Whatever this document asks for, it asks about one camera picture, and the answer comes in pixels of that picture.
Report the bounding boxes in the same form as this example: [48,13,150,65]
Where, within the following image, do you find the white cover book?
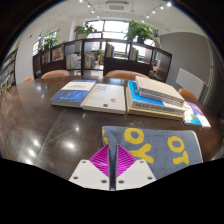
[80,83,128,115]

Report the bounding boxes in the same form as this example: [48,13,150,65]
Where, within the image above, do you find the bushy green potted plant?
[39,31,59,51]

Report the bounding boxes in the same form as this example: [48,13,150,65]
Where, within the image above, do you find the small green potted plant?
[73,23,98,38]

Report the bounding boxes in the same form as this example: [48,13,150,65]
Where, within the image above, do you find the orange chairs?
[22,69,198,101]

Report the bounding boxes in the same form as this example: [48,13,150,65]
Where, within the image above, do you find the tall wall bookshelf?
[0,49,18,101]

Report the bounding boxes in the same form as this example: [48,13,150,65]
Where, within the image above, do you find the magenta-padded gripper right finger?
[115,144,157,192]

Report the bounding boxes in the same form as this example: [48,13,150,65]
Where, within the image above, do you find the dark wooden shelf unit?
[32,38,173,83]

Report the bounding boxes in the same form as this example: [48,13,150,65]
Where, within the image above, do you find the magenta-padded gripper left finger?
[68,144,112,192]

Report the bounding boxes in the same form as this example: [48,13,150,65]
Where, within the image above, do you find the wide white wall radiator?
[175,67,205,100]

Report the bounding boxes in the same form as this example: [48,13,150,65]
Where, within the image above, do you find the large green potted plant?
[124,20,158,44]

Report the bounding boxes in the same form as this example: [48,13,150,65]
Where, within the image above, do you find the grey towel with yellow letters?
[101,125,204,181]

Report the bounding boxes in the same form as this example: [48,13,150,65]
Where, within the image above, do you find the thick beige book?
[134,75,186,107]

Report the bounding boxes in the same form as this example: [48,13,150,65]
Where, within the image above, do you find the colourful illustrated booklet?
[182,101,203,127]

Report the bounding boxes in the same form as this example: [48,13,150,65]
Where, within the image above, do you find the large book with blue cover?
[125,80,185,121]

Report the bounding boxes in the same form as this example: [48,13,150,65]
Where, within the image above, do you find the ceiling air conditioner cassette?
[104,0,130,13]

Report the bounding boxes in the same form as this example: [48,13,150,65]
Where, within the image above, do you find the purple and white booklet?
[187,100,212,130]

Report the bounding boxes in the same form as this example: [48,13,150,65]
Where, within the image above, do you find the ceiling lights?
[78,0,173,19]

